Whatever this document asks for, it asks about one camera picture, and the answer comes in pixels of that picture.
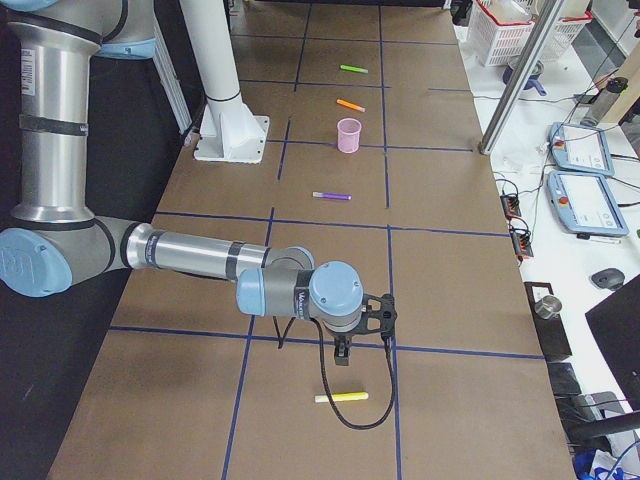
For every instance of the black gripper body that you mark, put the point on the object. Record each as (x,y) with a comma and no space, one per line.
(341,337)

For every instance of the yellow marker pen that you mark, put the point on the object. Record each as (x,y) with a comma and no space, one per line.
(341,397)

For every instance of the purple marker pen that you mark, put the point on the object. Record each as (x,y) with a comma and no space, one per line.
(331,196)

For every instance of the orange marker pen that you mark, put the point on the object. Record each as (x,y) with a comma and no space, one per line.
(350,105)

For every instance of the green marker pen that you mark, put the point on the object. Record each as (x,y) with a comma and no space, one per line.
(353,69)

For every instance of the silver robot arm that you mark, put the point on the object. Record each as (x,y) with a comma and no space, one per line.
(57,241)

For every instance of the near orange usb hub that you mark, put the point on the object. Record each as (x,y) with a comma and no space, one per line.
(521,242)

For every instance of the orange usb hub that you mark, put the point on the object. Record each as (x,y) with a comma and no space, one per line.
(521,242)
(510,205)

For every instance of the black box under cup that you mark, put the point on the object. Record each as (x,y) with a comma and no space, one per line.
(551,333)

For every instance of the small steel cup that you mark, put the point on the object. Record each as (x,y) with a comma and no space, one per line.
(547,307)

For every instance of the far orange usb hub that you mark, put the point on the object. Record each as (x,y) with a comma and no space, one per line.
(510,205)

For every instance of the white mounting pillar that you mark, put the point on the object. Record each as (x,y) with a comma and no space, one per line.
(229,131)

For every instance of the black monitor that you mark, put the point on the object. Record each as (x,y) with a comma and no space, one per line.
(614,324)

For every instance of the black computer mouse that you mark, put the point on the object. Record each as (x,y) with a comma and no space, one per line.
(609,278)

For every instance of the near blue teach pendant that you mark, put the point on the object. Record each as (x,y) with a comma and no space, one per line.
(585,205)

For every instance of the blue teach pendant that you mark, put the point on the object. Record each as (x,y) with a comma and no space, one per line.
(580,148)
(585,205)

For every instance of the far blue teach pendant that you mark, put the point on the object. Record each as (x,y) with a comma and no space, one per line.
(580,148)

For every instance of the blue saucepan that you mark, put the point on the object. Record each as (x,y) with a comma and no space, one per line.
(533,81)

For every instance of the white red plastic basket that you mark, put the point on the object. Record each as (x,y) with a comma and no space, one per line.
(499,30)

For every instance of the dark water bottle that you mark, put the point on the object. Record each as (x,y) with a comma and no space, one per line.
(604,101)

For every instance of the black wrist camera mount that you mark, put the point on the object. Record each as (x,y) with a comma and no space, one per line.
(378,316)

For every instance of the aluminium frame post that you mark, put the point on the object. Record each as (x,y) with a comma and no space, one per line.
(529,56)

